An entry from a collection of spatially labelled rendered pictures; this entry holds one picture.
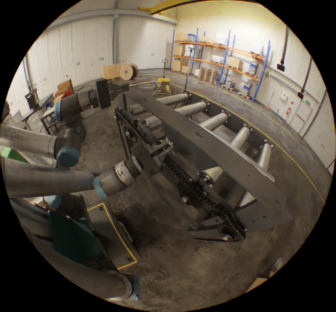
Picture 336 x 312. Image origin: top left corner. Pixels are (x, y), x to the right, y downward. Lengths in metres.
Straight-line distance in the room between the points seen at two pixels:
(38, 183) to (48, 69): 10.54
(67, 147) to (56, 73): 10.22
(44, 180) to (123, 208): 1.22
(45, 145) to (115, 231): 0.90
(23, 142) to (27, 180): 0.22
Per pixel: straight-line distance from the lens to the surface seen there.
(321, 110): 10.30
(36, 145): 0.48
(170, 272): 1.49
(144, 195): 1.46
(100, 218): 1.19
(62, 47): 10.67
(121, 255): 1.14
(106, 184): 0.42
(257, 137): 1.32
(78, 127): 0.53
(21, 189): 0.31
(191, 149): 0.45
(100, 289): 0.34
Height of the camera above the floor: 1.38
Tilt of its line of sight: 45 degrees down
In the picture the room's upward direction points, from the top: 7 degrees clockwise
